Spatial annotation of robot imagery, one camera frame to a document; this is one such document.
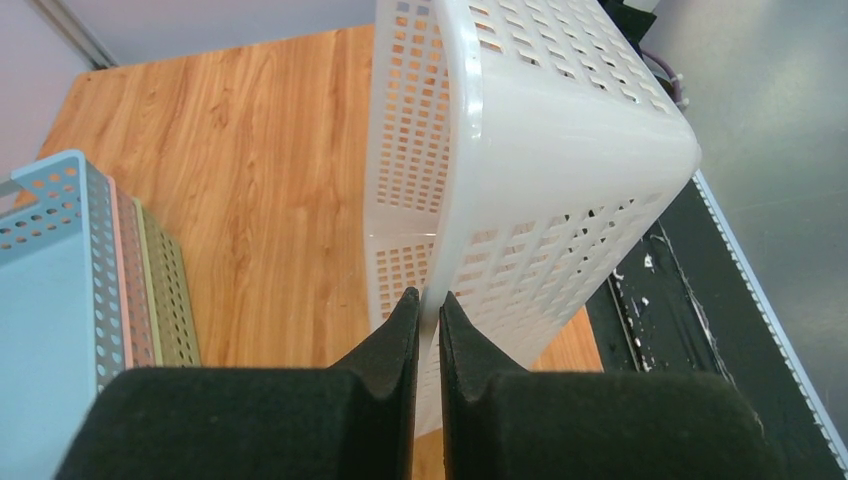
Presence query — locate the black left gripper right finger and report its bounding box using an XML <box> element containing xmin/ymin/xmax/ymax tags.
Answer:
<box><xmin>439</xmin><ymin>295</ymin><xmax>786</xmax><ymax>479</ymax></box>

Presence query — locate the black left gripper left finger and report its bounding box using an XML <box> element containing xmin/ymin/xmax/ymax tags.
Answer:
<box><xmin>56</xmin><ymin>288</ymin><xmax>420</xmax><ymax>479</ymax></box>

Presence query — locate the large white perforated basket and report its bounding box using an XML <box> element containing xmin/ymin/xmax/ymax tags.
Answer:
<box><xmin>363</xmin><ymin>1</ymin><xmax>701</xmax><ymax>436</ymax></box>

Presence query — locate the green perforated tray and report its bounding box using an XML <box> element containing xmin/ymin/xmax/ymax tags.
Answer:
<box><xmin>134</xmin><ymin>199</ymin><xmax>202</xmax><ymax>367</ymax></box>

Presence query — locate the pink perforated tray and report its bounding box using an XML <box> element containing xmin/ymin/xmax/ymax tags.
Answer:
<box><xmin>107</xmin><ymin>176</ymin><xmax>156</xmax><ymax>369</ymax></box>

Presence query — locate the blue perforated tray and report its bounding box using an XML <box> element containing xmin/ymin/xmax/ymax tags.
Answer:
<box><xmin>1</xmin><ymin>150</ymin><xmax>125</xmax><ymax>479</ymax></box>

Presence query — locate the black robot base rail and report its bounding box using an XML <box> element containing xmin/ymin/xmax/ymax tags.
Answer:
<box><xmin>585</xmin><ymin>0</ymin><xmax>848</xmax><ymax>458</ymax></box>

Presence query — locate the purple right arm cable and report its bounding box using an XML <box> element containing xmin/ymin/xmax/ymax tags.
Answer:
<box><xmin>639</xmin><ymin>49</ymin><xmax>690</xmax><ymax>111</ymax></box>

